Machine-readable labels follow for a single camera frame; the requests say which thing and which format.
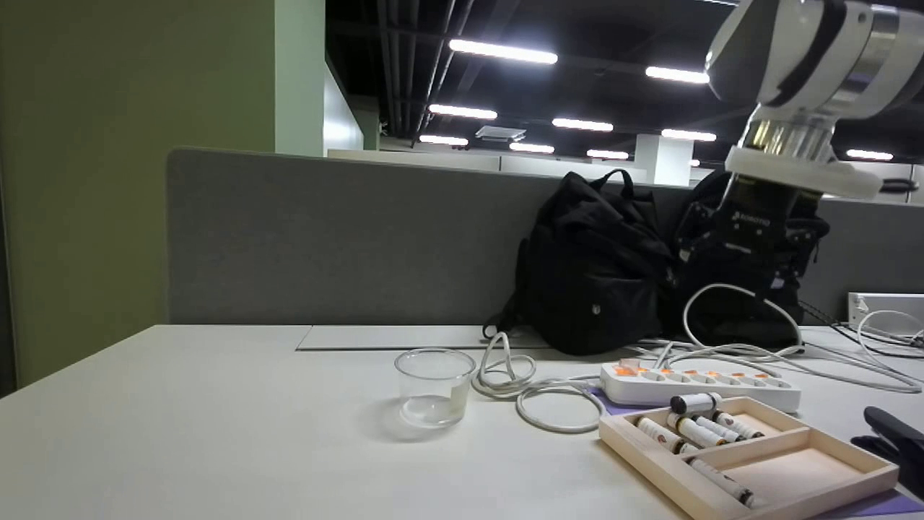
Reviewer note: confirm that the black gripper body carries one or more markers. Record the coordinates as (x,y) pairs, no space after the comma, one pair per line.
(770,235)

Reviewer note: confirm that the small white bottle dark band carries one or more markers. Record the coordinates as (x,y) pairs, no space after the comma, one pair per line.
(695,402)
(724,428)
(751,424)
(724,480)
(662,434)
(695,431)

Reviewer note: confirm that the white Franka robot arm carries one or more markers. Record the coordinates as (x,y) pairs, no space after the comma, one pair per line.
(819,48)

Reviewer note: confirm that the wooden compartment tray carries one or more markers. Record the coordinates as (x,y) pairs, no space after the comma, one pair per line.
(798,473)

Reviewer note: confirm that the large black bag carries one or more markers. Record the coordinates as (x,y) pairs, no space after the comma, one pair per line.
(733,318)

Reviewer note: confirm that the white ceiling light strip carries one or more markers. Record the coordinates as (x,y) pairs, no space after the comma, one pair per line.
(688,134)
(676,73)
(533,148)
(608,154)
(581,125)
(504,50)
(463,110)
(444,141)

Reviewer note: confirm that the white box device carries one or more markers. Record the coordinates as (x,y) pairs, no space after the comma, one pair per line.
(884,301)

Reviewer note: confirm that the white power strip orange switches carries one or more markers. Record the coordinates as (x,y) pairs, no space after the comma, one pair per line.
(673,386)

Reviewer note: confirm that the black backpack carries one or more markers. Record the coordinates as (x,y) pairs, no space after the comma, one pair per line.
(587,269)

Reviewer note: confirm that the black stapler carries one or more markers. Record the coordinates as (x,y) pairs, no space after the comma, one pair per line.
(900,438)

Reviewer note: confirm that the clear plastic cup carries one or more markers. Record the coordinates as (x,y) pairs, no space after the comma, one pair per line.
(435,386)

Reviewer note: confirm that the gray desk divider panel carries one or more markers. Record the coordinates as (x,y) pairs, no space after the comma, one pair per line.
(337,242)

